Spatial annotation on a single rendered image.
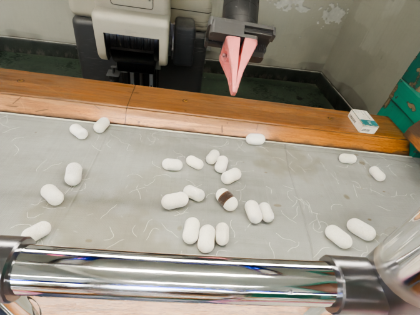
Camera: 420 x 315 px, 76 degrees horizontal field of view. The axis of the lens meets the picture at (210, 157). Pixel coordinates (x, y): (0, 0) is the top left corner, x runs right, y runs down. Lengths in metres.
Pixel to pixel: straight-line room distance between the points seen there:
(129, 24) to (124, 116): 0.43
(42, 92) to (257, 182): 0.42
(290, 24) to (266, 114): 2.01
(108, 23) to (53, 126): 0.46
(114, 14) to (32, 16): 1.76
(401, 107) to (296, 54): 1.99
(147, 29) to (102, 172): 0.56
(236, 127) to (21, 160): 0.36
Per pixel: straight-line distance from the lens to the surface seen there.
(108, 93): 0.57
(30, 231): 0.37
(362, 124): 0.63
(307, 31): 2.63
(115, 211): 0.39
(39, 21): 2.64
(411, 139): 0.62
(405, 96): 0.75
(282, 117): 0.58
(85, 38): 1.28
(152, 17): 0.91
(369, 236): 0.45
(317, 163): 0.54
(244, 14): 0.45
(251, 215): 0.38
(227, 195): 0.39
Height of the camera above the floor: 1.05
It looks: 42 degrees down
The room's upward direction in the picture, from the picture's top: 11 degrees clockwise
